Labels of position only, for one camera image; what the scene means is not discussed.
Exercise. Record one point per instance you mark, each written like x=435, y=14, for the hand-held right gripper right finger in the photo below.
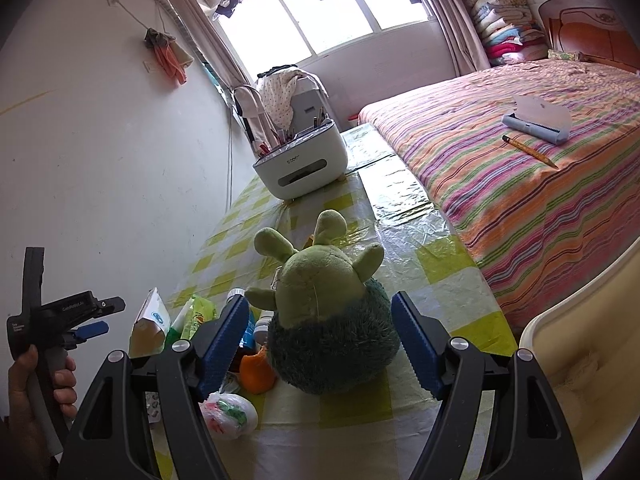
x=417, y=350

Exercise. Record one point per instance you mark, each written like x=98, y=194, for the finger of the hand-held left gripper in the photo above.
x=112, y=303
x=92, y=331

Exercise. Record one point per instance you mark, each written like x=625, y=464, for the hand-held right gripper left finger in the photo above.
x=229, y=347

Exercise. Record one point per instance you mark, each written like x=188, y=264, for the white paper carton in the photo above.
x=149, y=327

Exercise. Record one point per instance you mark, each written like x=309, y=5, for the green snack packet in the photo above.
x=192, y=312

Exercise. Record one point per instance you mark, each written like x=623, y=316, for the translucent plastic bag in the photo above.
x=230, y=415

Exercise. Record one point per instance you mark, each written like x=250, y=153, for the white trash bin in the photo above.
x=585, y=360

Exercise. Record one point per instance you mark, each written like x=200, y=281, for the person's left forearm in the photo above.
x=25, y=452

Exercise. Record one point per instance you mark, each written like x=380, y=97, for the person's left hand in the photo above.
x=22, y=375

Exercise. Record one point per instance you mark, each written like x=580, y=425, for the small white-capped bottle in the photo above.
x=262, y=329

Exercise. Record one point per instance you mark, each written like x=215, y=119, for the pill blister pack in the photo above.
x=153, y=407

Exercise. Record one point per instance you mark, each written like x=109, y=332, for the green plush toy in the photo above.
x=315, y=300

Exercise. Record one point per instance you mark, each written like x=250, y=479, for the striped bed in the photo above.
x=525, y=195

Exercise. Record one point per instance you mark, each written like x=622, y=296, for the white tissue box organizer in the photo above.
x=300, y=165

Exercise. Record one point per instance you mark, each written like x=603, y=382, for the pens in organizer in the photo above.
x=280, y=136

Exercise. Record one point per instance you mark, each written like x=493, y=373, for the yellow pencil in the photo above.
x=530, y=151

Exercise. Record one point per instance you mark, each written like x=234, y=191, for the dotted white cloth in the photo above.
x=280, y=95

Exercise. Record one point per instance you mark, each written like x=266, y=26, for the beige curtain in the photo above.
x=210, y=35
x=457, y=35

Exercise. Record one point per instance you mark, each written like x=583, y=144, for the dark hanging garment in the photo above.
x=229, y=5

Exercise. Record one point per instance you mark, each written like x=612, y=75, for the green tissue pack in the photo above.
x=563, y=54

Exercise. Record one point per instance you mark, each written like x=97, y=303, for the window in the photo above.
x=325, y=20

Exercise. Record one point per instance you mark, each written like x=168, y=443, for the stack of folded quilts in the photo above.
x=502, y=15

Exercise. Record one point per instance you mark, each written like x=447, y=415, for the wooden headboard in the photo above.
x=585, y=25

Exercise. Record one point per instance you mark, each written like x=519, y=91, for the cloths hanging on wall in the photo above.
x=170, y=55

